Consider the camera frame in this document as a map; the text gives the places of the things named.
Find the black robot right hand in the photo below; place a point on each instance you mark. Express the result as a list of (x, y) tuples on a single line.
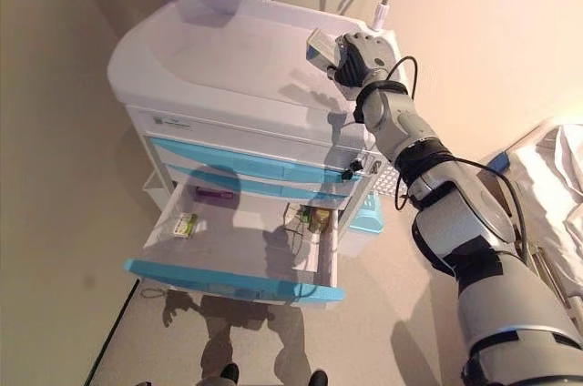
[(364, 58)]

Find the white grey medicine box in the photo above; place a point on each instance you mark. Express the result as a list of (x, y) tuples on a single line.
[(322, 47)]

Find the blue fronted cart drawer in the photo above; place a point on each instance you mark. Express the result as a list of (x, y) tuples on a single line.
[(296, 190), (218, 249), (196, 149)]

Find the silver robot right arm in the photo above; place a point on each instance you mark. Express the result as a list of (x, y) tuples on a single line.
[(464, 222)]

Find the amber medicine bottle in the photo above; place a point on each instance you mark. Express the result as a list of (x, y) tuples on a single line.
[(320, 220)]

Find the tall white green medicine box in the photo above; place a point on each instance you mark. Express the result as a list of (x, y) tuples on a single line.
[(296, 217)]

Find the pink medicine box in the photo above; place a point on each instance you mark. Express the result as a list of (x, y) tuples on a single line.
[(214, 193)]

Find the small green white medicine box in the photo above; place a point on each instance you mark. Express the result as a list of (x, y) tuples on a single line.
[(186, 224)]

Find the black keys in lock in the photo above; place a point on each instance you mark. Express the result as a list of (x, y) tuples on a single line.
[(354, 167)]

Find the metal cart side latch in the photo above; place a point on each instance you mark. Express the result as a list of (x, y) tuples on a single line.
[(376, 168)]

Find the white perforated side basket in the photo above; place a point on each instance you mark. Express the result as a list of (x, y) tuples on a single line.
[(385, 181)]

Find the white medical cart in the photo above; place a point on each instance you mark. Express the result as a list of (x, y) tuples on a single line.
[(228, 53)]

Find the light blue waste bin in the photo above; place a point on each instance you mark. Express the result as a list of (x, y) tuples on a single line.
[(366, 217)]

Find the blue bed tag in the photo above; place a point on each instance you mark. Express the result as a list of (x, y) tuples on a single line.
[(500, 162)]

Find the white hospital bed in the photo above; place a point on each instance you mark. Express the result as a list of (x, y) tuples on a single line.
[(555, 167)]

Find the silver robot left leg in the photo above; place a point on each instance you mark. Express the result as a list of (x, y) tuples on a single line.
[(230, 374)]

